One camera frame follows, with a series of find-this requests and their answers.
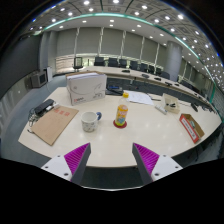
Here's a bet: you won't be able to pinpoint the white patterned blue-handled mug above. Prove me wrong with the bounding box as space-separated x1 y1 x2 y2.
80 111 103 133

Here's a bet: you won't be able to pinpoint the black power adapter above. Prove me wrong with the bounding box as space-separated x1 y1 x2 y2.
33 98 55 116

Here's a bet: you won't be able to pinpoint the red-sided open cardboard box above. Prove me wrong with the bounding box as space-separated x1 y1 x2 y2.
179 113 206 145

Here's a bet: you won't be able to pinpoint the white cardboard paper box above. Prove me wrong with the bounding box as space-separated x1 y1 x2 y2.
65 70 108 107

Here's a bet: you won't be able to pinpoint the cream open cardboard box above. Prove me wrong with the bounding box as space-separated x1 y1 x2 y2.
161 92 181 115

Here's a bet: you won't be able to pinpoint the grey box monitor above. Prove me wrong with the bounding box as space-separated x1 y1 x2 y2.
30 71 48 89

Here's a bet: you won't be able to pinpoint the white paper sheets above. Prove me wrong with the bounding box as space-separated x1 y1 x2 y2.
125 90 155 107

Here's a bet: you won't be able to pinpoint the group of ceiling lights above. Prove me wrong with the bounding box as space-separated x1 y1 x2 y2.
29 0 224 84

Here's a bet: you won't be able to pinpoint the long curved conference desk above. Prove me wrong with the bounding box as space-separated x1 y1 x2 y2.
83 65 221 111

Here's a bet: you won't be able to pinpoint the flat round red coaster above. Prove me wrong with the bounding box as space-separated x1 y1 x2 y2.
112 119 128 129

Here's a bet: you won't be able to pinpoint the row of black office chairs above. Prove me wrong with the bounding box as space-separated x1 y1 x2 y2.
72 56 174 81

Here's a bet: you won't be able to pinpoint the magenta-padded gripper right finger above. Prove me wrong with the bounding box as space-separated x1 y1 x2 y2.
131 142 184 186

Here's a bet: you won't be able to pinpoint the clear yellow-capped drink bottle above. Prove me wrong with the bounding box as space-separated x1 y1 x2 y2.
114 92 130 127

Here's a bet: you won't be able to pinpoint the brown paper envelope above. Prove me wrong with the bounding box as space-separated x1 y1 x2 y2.
30 105 80 147

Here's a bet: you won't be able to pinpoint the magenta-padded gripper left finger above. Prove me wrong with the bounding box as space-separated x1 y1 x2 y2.
41 142 92 186

